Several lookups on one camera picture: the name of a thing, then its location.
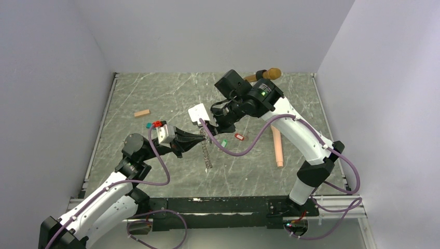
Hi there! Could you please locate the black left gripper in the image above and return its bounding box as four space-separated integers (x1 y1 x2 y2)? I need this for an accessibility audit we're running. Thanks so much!
140 126 205 161

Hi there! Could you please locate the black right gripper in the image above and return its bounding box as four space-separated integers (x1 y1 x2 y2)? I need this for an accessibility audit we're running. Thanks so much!
206 96 246 136

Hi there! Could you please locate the metal disc with keyrings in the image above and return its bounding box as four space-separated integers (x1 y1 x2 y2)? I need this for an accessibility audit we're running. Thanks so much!
199 128 213 169

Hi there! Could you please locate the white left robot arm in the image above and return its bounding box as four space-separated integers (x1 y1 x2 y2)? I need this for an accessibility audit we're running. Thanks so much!
38 122 205 248

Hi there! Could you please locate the green key tag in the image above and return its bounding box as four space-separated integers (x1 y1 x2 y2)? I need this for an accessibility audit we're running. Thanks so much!
221 139 228 148

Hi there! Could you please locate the red key tag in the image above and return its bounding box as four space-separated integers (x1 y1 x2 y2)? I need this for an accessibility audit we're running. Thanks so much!
235 133 248 141

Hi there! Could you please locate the natural wooden block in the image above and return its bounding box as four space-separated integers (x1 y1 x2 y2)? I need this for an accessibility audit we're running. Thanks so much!
134 109 150 118

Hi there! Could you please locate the pink toy microphone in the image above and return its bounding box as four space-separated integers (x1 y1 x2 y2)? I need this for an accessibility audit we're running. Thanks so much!
271 126 284 168

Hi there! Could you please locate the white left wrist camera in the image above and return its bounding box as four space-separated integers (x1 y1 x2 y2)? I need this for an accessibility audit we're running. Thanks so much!
152 121 176 144

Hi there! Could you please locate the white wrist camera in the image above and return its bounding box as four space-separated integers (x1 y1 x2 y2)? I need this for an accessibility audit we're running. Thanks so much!
188 103 212 127
152 121 176 144

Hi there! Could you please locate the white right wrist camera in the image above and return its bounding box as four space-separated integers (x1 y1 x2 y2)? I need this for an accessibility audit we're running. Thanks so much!
188 103 212 127

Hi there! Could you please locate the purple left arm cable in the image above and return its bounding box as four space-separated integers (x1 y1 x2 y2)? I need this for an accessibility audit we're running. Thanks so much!
44 123 188 249

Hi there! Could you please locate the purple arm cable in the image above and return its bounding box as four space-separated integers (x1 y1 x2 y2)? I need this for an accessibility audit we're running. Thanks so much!
44 123 188 249
199 115 363 241

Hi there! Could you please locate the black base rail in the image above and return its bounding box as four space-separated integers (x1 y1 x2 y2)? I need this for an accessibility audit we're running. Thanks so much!
129 196 319 231

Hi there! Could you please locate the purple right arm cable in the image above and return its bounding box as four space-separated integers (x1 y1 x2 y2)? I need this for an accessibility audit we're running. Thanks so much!
199 115 363 241

